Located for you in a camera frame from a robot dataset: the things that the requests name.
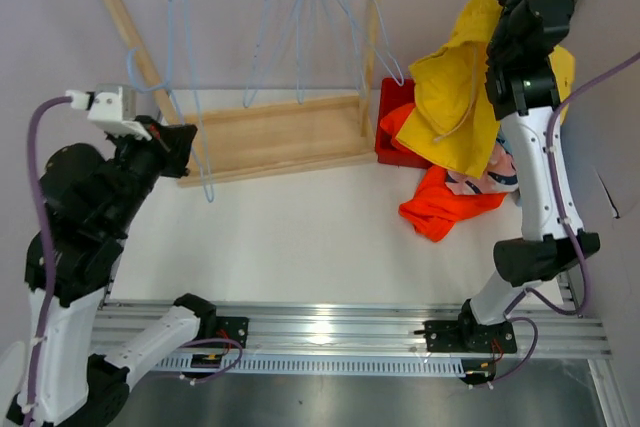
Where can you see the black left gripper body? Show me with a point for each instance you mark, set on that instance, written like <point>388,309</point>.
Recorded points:
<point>160,154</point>

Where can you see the blue hanger of yellow shorts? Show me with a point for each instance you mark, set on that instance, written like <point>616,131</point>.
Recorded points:
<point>165,84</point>

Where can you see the light blue shorts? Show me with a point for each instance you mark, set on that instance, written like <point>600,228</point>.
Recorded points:
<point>505,145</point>

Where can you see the yellow shorts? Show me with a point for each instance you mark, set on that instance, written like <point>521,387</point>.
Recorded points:
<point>452,123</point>

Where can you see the pink patterned shorts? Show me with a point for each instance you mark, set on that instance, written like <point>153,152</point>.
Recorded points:
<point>492,181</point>

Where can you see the blue hanger of pink shorts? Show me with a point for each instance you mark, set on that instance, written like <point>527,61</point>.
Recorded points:
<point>300,88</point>

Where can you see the blue hanger of orange shorts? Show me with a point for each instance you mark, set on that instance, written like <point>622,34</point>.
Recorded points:
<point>345,22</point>

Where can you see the orange shorts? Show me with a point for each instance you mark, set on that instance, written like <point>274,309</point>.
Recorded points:
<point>434,209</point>

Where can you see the blue hanger of green shorts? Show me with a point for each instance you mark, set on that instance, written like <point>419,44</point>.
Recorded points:
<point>381,53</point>

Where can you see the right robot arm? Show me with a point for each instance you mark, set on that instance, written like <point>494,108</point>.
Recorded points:
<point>524,94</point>

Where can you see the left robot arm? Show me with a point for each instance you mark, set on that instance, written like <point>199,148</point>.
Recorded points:
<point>86,204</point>

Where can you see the wooden clothes rack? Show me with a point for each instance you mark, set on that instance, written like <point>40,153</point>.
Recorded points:
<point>276,135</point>

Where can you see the red plastic bin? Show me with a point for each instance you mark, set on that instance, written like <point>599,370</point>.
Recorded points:
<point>395,105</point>

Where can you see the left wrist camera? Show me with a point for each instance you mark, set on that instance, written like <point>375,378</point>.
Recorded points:
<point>111,108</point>

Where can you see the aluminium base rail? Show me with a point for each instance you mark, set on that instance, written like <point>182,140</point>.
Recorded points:
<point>395,341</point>

